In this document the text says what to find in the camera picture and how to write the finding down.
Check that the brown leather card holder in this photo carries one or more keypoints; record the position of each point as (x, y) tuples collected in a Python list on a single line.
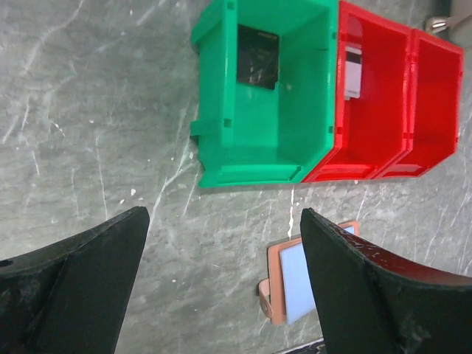
[(286, 296)]

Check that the green plastic bin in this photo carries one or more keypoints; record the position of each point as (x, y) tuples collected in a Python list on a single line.
[(250, 135)]

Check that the white diamond print card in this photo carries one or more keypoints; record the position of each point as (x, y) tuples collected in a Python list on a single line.
[(353, 72)]

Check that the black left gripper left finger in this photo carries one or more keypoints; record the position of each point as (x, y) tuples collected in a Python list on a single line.
[(71, 296)]

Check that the black card in green bin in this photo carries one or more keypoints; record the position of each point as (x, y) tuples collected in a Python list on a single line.
[(257, 57)]

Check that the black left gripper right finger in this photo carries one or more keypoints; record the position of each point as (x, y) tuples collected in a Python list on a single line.
[(370, 300)]

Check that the red plastic bin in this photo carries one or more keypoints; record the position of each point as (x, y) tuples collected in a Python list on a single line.
[(369, 132), (433, 106)]

